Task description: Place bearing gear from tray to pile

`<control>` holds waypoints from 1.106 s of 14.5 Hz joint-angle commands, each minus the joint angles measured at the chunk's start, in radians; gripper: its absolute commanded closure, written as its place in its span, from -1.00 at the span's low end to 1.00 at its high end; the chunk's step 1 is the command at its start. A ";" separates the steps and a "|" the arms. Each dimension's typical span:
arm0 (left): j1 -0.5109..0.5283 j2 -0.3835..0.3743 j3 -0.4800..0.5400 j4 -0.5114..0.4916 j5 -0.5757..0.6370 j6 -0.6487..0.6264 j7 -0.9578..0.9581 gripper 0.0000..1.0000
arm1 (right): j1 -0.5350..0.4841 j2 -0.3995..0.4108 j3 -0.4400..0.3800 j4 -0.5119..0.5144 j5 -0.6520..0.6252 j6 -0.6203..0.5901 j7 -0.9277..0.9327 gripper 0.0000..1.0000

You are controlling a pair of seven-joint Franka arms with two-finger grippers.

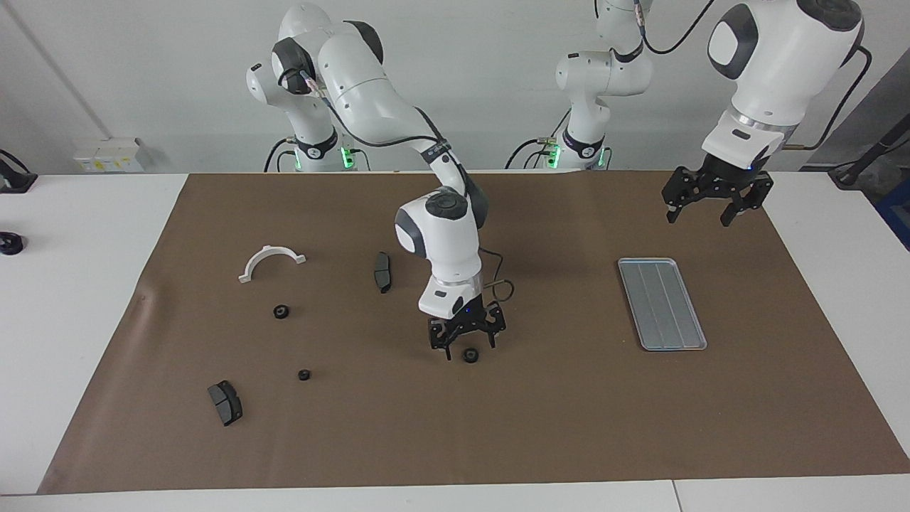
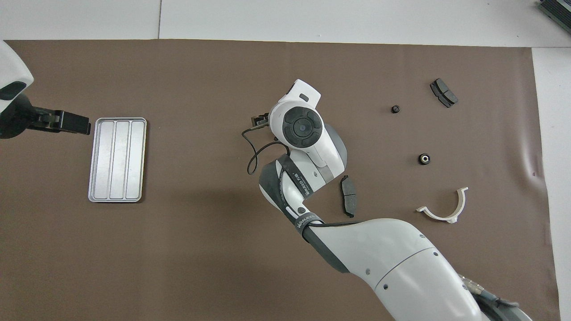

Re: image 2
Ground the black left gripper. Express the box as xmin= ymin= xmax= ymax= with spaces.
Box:
xmin=0 ymin=92 xmax=92 ymax=140

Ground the grey ribbed metal block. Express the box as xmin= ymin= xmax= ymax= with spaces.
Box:
xmin=538 ymin=0 xmax=571 ymax=34

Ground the brown table mat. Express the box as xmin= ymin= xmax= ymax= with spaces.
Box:
xmin=0 ymin=39 xmax=560 ymax=321

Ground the white semicircular bracket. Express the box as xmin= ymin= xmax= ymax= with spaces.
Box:
xmin=416 ymin=187 xmax=469 ymax=224

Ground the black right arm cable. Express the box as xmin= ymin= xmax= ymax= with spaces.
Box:
xmin=242 ymin=126 xmax=520 ymax=313

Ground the dark grey brake pad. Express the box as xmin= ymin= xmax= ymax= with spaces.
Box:
xmin=340 ymin=175 xmax=359 ymax=218
xmin=430 ymin=78 xmax=459 ymax=108

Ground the silver metal tray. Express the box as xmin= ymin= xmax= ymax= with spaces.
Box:
xmin=88 ymin=118 xmax=147 ymax=203

